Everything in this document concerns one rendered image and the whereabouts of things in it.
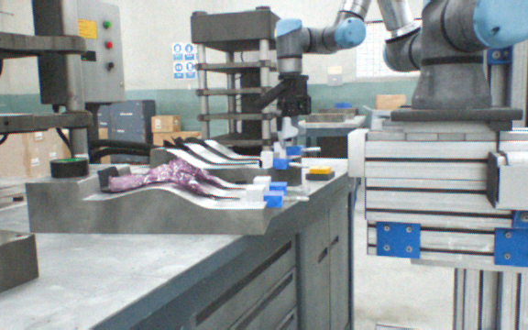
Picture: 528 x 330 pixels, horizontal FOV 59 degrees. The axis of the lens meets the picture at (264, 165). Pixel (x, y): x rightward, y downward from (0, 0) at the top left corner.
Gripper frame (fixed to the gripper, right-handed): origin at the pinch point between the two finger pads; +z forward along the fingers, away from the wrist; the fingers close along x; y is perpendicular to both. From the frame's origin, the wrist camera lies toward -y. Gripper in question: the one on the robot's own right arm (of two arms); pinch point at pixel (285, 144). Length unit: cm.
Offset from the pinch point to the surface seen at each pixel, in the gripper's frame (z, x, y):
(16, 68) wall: -95, 509, -757
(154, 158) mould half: 2.6, -17.9, -33.8
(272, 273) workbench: 32.9, -18.0, 2.7
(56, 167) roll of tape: 0, -55, -31
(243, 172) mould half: 6.0, -17.9, -5.0
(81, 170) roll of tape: 1, -52, -27
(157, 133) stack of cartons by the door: 32, 523, -445
